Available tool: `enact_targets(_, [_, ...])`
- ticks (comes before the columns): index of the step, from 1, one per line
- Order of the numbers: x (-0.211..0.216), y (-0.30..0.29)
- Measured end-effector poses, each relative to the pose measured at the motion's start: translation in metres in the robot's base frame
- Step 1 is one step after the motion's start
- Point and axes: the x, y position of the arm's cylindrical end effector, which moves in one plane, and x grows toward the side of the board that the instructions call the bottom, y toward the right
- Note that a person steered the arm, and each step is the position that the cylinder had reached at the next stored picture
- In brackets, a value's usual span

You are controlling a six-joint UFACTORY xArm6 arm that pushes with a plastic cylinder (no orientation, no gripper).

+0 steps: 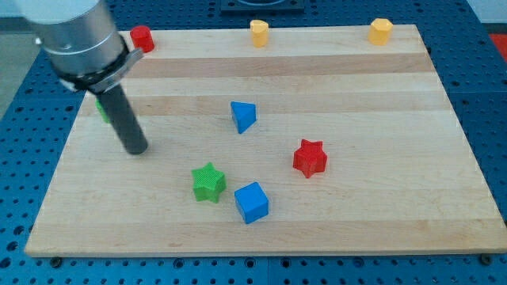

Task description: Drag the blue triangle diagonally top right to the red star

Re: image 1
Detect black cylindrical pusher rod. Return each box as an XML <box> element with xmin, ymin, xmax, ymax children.
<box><xmin>96</xmin><ymin>85</ymin><xmax>148</xmax><ymax>155</ymax></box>

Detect blue triangle block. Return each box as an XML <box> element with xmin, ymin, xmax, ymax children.
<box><xmin>231</xmin><ymin>101</ymin><xmax>257</xmax><ymax>134</ymax></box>

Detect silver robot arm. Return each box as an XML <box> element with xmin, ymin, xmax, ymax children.
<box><xmin>14</xmin><ymin>0</ymin><xmax>148</xmax><ymax>154</ymax></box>

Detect green star block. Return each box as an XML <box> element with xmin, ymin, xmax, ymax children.
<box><xmin>191</xmin><ymin>162</ymin><xmax>227</xmax><ymax>203</ymax></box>

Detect red star block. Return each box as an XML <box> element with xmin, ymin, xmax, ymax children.
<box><xmin>292</xmin><ymin>139</ymin><xmax>328</xmax><ymax>178</ymax></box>

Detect green block behind rod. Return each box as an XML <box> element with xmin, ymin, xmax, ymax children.
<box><xmin>95</xmin><ymin>99</ymin><xmax>110</xmax><ymax>124</ymax></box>

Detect red cylinder block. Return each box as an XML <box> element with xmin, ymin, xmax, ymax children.
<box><xmin>130</xmin><ymin>25</ymin><xmax>154</xmax><ymax>53</ymax></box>

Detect yellow heart block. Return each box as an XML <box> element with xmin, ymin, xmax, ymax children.
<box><xmin>250</xmin><ymin>20</ymin><xmax>269</xmax><ymax>48</ymax></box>

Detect blue cube block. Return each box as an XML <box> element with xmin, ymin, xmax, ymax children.
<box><xmin>234</xmin><ymin>181</ymin><xmax>269</xmax><ymax>224</ymax></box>

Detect wooden board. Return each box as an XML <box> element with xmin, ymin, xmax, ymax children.
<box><xmin>25</xmin><ymin>25</ymin><xmax>506</xmax><ymax>257</ymax></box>

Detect yellow hexagon block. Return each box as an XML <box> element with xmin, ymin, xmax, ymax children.
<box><xmin>368</xmin><ymin>18</ymin><xmax>394</xmax><ymax>46</ymax></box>

